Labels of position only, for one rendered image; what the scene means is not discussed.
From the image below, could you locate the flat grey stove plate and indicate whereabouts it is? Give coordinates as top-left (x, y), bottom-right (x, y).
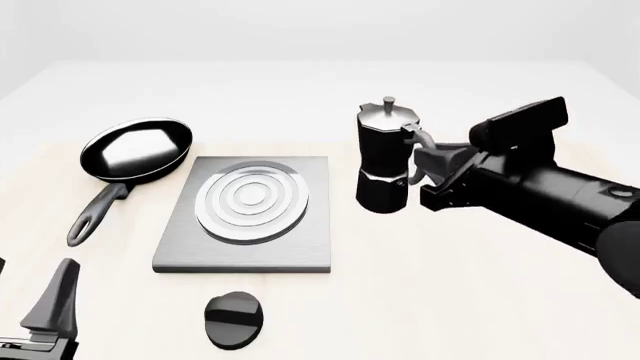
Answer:
top-left (151, 155), bottom-right (333, 275)

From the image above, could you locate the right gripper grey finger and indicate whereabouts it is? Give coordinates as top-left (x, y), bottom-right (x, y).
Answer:
top-left (412, 143), bottom-right (474, 187)

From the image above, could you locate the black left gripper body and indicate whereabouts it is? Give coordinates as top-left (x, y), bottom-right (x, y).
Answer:
top-left (0, 327), bottom-right (80, 360)

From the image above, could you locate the round black stove knob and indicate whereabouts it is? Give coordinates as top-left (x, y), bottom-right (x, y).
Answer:
top-left (203, 290), bottom-right (264, 351)

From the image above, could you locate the black frying pan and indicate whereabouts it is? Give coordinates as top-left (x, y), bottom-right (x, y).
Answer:
top-left (66, 117), bottom-right (195, 248)

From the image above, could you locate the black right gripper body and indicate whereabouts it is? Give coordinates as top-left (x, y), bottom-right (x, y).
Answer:
top-left (419, 148), bottom-right (484, 213)

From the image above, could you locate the black and silver moka pot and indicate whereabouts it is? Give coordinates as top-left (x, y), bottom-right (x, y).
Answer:
top-left (355, 96), bottom-right (437, 215)

